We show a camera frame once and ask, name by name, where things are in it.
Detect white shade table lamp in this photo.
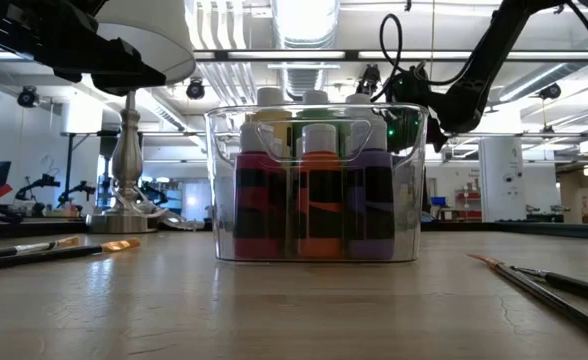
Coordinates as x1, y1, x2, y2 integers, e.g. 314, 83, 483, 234
81, 0, 198, 235

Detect small magenta paint bottle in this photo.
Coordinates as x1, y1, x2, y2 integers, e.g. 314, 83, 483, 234
232, 122, 289, 260

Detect large yellow paint bottle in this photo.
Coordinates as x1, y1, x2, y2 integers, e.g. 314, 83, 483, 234
251, 87, 295, 151

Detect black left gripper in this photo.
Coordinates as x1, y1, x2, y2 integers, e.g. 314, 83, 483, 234
3, 0, 169, 97

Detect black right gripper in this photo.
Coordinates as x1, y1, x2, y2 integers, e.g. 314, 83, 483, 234
383, 63, 449, 154

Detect white cylindrical column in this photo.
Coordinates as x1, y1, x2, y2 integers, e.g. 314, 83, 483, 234
477, 137, 528, 224

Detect red background shelf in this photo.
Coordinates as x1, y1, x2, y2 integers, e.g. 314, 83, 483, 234
454, 187, 484, 221

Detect black ceiling rail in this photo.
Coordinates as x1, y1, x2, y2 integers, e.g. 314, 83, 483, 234
0, 48, 588, 64

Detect black metal table frame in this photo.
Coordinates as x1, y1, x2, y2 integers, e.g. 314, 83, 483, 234
0, 218, 588, 242

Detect clear plastic bin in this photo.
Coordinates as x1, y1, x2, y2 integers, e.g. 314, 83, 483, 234
204, 102, 429, 264

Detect black brush silver ferrule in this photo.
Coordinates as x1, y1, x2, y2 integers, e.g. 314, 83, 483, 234
0, 243, 55, 259

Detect fan brush orange bristles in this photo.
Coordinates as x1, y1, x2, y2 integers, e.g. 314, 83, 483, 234
463, 252, 588, 349

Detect silver ventilation duct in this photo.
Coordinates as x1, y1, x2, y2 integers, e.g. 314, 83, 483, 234
272, 0, 341, 101

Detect large white paint bottle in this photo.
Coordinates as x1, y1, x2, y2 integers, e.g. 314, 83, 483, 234
343, 93, 388, 151

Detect black brush orange bristles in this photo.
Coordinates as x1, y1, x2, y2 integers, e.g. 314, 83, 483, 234
0, 238, 143, 274

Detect short brush silver ferrule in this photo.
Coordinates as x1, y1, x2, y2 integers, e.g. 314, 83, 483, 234
511, 265, 588, 307

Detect long ceiling light strip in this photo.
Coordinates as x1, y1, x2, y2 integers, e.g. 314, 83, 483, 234
226, 49, 346, 60
358, 49, 475, 60

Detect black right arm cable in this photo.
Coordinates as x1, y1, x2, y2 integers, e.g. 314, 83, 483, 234
371, 13, 475, 104

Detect small orange paint bottle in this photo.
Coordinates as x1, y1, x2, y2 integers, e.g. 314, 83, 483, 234
293, 123, 345, 260

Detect white wall box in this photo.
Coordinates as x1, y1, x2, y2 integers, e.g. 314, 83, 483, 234
59, 98, 104, 136

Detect large green paint bottle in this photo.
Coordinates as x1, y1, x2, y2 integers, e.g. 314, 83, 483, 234
293, 89, 350, 151

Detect black T stand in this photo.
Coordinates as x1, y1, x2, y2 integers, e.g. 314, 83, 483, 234
59, 130, 105, 207

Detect clear lamp cord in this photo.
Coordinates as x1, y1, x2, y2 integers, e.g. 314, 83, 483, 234
106, 187, 203, 232

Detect small purple paint bottle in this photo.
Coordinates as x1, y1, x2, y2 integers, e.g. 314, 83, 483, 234
344, 119, 395, 260

